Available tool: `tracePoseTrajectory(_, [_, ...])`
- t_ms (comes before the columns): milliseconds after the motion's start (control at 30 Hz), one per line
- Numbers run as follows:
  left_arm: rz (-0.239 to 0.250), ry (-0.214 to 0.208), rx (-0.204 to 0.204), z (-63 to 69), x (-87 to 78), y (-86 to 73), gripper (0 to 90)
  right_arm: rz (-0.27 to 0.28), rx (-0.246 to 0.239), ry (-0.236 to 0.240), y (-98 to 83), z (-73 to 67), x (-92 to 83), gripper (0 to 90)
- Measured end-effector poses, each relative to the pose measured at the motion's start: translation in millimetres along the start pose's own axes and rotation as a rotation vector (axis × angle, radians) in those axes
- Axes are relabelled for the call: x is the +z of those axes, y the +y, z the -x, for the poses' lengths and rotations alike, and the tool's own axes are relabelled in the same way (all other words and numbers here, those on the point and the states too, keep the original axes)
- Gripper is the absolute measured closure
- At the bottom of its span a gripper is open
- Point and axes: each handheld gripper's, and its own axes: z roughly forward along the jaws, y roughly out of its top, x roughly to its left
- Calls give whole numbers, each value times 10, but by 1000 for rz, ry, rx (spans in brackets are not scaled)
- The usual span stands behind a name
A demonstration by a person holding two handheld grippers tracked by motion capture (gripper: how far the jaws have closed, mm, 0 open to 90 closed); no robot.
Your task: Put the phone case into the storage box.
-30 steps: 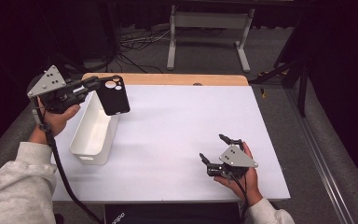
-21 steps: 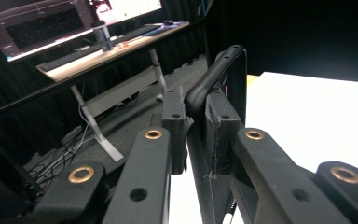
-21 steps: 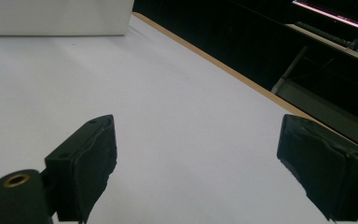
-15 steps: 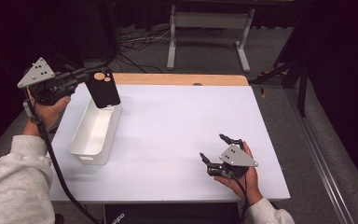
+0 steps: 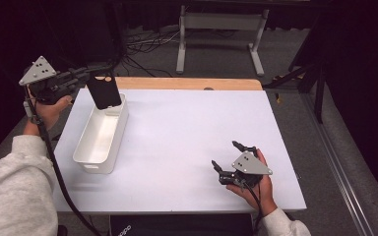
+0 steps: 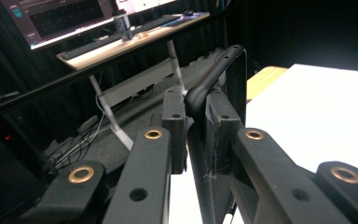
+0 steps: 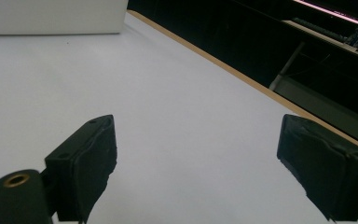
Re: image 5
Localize bundle of floor cables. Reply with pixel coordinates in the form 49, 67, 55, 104
120, 27, 182, 79

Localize person's left hand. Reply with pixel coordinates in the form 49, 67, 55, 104
23, 93, 74, 137

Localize black phone case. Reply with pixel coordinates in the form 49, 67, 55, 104
85, 72, 123, 111

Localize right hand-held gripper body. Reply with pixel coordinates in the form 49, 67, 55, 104
219, 146, 274, 189

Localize person's right hand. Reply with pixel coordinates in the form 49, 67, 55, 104
225, 147, 279, 217

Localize aluminium floor rail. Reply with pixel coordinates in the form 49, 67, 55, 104
299, 92, 376, 236

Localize white plastic storage bin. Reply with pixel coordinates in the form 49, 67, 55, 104
72, 92, 130, 175

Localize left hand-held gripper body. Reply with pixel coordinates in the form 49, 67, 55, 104
18, 55, 91, 106

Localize person's dark clothing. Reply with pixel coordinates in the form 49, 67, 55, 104
109, 213, 256, 236

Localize black metal stand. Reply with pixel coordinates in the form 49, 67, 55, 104
263, 61, 328, 125

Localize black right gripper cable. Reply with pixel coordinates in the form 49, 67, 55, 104
241, 181, 265, 236

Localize white metal stand frame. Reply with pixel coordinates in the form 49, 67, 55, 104
175, 4, 271, 78

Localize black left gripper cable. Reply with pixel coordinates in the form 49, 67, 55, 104
24, 86, 103, 236

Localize wooden table board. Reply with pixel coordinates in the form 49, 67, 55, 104
94, 76, 264, 91

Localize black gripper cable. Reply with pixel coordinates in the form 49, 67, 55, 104
241, 181, 265, 236
24, 86, 103, 236

